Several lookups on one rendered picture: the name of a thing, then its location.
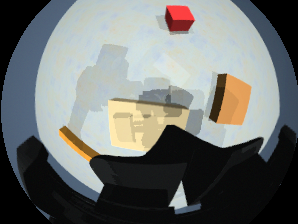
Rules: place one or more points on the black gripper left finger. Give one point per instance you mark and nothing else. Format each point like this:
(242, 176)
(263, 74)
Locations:
(159, 168)

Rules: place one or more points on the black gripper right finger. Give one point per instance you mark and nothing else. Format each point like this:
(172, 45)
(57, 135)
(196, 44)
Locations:
(207, 163)

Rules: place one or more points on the red square block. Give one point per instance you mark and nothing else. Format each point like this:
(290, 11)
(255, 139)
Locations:
(179, 18)

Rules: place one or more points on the orange long bar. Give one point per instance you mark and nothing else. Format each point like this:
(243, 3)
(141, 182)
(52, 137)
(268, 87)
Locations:
(78, 145)

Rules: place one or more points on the brown flat square block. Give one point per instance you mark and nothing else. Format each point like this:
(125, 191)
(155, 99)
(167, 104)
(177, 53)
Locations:
(230, 100)

